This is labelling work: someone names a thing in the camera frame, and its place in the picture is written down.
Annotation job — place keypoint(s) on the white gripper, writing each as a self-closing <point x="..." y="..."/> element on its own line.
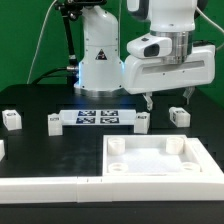
<point x="151" y="75"/>

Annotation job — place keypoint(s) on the white square tabletop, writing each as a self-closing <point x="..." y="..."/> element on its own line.
<point x="152" y="155"/>

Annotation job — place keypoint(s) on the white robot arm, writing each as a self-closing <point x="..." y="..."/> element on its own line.
<point x="163" y="59"/>

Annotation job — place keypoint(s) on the white L-shaped obstacle fence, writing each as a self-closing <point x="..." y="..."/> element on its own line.
<point x="181" y="187"/>

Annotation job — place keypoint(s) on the white part at left edge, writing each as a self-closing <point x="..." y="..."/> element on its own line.
<point x="2" y="150"/>

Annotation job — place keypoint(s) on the white marker base plate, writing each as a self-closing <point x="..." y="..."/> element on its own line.
<point x="101" y="117"/>

